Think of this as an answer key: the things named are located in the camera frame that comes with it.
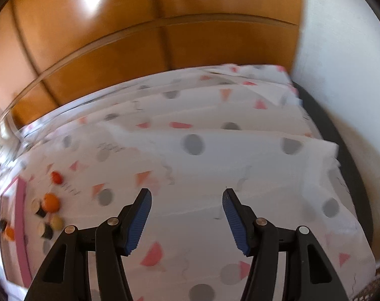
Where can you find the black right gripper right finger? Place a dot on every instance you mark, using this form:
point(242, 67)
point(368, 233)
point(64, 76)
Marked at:
point(309, 274)

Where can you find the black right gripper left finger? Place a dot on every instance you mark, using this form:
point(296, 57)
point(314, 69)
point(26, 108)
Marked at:
point(64, 273)

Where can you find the large orange with stem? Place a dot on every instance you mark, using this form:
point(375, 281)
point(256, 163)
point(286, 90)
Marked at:
point(9, 234)

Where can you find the cut dark root piece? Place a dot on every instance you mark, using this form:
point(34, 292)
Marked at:
point(45, 231)
point(36, 208)

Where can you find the small yellow-green fruit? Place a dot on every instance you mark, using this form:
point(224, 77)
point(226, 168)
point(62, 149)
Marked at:
point(56, 222)

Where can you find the orange tangerine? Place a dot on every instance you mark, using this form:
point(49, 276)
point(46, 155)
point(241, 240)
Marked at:
point(51, 203)

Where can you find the dark purple root whole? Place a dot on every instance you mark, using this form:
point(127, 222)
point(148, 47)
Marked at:
point(3, 224)

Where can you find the pink shallow tray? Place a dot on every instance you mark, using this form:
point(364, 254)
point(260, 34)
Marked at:
point(14, 255)

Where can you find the small red tomato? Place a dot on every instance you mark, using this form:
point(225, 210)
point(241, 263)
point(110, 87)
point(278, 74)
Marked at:
point(56, 178)

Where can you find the patterned white tablecloth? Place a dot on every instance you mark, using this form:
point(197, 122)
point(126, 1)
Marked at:
point(187, 136)

